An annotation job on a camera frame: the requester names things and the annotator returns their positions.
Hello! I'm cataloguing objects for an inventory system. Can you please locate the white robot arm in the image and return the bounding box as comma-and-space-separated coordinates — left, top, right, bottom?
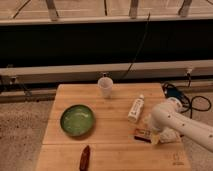
148, 97, 213, 152

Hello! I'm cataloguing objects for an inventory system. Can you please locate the green ceramic bowl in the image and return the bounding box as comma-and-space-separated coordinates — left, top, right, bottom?
60, 104, 95, 137

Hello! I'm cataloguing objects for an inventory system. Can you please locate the translucent yellowish gripper finger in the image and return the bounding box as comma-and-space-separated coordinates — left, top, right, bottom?
150, 132, 160, 145

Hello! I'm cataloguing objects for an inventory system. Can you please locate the translucent plastic cup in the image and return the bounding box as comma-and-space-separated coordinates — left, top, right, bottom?
98, 77, 113, 98

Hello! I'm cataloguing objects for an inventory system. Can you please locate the black hanging cable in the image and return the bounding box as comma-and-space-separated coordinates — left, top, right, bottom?
117, 12, 152, 82

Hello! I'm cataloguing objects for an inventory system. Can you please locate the dark brown eraser block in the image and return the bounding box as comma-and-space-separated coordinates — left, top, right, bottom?
134, 128, 151, 143

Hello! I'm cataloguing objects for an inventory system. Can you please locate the white plastic bottle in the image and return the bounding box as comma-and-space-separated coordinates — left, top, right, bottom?
128, 94, 144, 123

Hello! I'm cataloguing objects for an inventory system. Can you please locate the black floor cable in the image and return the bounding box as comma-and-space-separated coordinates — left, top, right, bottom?
161, 81, 213, 120

